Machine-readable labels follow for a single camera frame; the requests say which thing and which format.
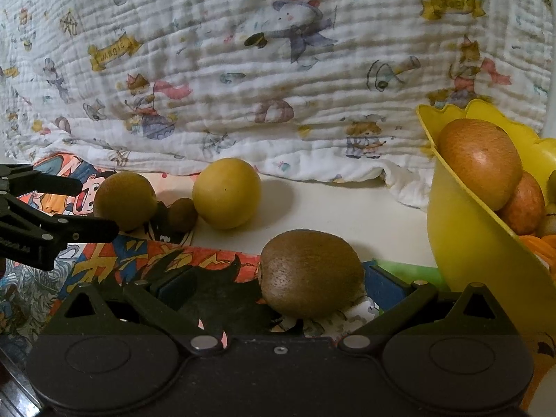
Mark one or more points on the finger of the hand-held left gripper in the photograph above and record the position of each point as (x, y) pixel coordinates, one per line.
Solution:
(82, 229)
(47, 180)

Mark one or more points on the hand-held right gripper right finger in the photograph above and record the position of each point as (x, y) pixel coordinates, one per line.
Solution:
(386, 289)

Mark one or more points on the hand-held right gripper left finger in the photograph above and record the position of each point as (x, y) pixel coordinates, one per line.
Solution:
(180, 284)

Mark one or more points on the dark brown fuzzy kiwi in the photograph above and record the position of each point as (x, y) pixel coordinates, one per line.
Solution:
(310, 273)

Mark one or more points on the yellow plastic bowl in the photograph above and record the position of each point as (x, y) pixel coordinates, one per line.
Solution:
(469, 247)

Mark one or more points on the orange tangerine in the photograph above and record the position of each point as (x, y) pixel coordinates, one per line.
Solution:
(549, 255)
(531, 242)

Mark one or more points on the yellow bear drawing sheet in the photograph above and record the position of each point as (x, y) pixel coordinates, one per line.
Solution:
(408, 269)

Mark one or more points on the colourful anime drawing sheet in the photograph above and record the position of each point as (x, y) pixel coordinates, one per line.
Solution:
(117, 265)

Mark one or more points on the large golden brown kiwi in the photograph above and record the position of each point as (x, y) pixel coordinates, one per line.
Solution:
(124, 200)

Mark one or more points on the small brown round fruit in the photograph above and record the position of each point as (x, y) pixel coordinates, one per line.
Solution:
(183, 213)

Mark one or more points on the yellow round fruit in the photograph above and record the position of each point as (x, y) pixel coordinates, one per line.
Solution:
(226, 193)

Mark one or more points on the red apple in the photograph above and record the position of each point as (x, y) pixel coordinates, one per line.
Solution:
(478, 160)

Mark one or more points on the reddish orange round fruit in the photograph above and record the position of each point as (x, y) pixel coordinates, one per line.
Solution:
(525, 206)

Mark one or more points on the green round fruit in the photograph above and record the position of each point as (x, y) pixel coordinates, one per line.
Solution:
(551, 184)

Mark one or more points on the white printed blanket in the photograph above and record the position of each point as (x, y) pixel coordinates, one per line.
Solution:
(260, 74)

